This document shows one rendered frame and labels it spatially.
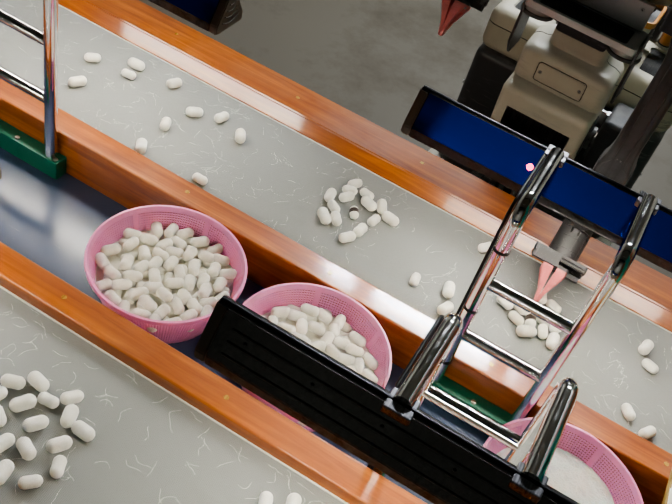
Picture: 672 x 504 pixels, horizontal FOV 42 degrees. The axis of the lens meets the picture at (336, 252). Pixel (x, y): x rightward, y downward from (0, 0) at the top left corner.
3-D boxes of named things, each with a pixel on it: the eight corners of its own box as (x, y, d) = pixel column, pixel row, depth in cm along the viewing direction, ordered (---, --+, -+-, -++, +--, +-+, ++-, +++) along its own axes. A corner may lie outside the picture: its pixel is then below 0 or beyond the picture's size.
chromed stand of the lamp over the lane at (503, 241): (453, 321, 162) (547, 135, 131) (550, 376, 158) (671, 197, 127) (411, 389, 149) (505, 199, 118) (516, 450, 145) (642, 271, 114)
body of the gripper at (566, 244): (583, 277, 155) (603, 241, 156) (532, 249, 157) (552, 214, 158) (578, 281, 161) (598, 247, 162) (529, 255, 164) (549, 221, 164)
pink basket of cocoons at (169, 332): (147, 220, 162) (151, 183, 156) (267, 290, 157) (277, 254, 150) (48, 305, 144) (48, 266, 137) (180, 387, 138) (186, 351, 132)
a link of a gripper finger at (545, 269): (559, 315, 154) (585, 270, 155) (523, 295, 156) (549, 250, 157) (555, 318, 161) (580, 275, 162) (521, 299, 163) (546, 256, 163)
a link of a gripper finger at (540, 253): (547, 308, 155) (573, 263, 156) (511, 288, 156) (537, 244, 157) (544, 312, 162) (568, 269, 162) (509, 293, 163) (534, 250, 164)
